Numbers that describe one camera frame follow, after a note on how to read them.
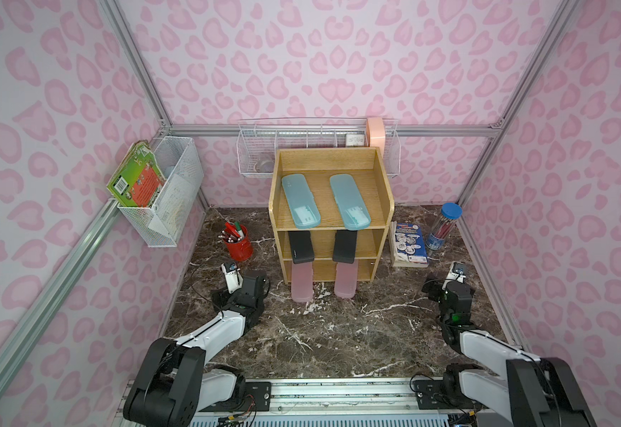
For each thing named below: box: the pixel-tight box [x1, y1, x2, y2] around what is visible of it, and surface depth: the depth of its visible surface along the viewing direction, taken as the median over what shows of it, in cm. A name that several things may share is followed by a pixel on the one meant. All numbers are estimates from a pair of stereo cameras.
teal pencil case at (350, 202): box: [329, 173, 371, 231], surface depth 78 cm
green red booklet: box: [106, 139, 167, 208], surface depth 73 cm
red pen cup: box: [217, 221, 254, 262], surface depth 102 cm
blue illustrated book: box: [389, 220, 430, 268], surface depth 105 cm
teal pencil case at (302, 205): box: [282, 173, 322, 229], surface depth 77 cm
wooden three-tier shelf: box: [268, 146, 396, 285], surface depth 84 cm
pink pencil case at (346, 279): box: [334, 259, 359, 299], surface depth 95 cm
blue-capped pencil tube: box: [425, 201, 463, 252], surface depth 100 cm
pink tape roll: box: [366, 116, 386, 159], surface depth 84 cm
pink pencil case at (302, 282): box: [290, 261, 315, 303], surface depth 95 cm
